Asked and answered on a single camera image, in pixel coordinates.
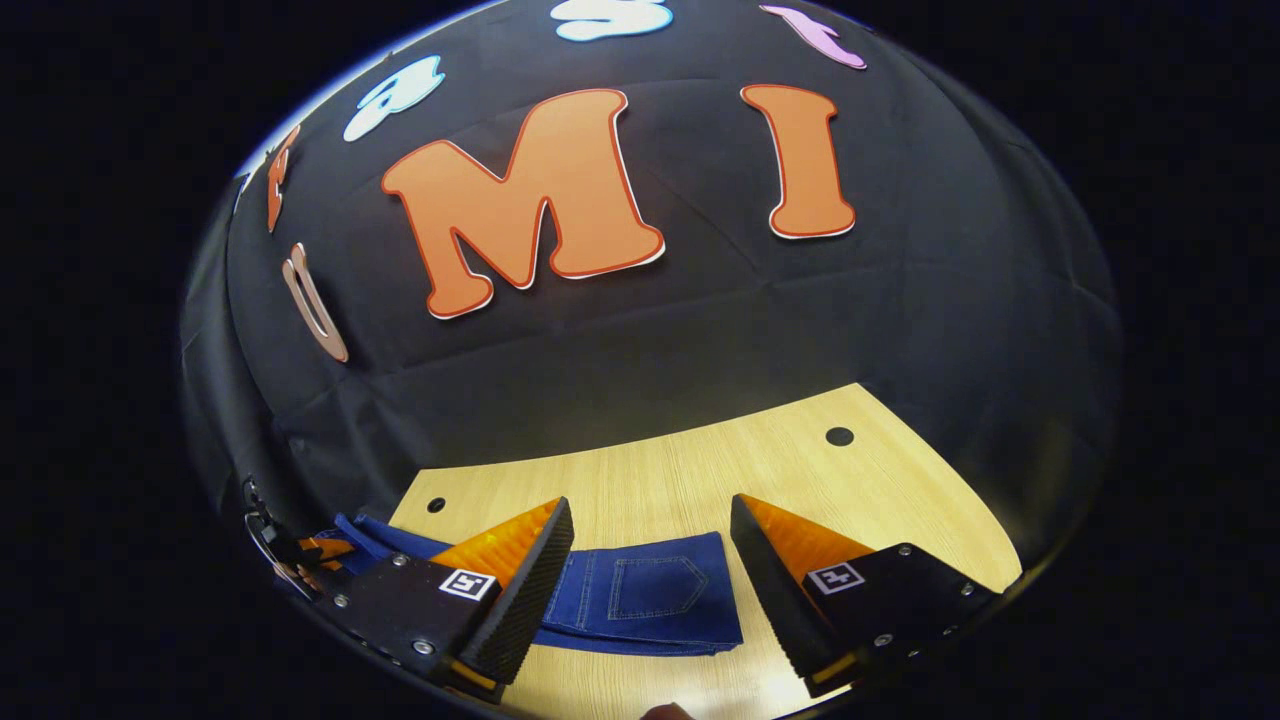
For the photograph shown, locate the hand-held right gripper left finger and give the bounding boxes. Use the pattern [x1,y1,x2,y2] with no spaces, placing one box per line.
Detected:
[315,497,576,702]

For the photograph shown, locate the blue jeans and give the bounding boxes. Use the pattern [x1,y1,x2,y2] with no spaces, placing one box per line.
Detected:
[320,513,745,658]

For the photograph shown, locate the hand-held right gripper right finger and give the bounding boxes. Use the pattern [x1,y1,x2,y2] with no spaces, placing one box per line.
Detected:
[729,493,1005,700]

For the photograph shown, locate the black backdrop cloth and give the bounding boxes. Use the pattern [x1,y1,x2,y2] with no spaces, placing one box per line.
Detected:
[180,0,1126,601]

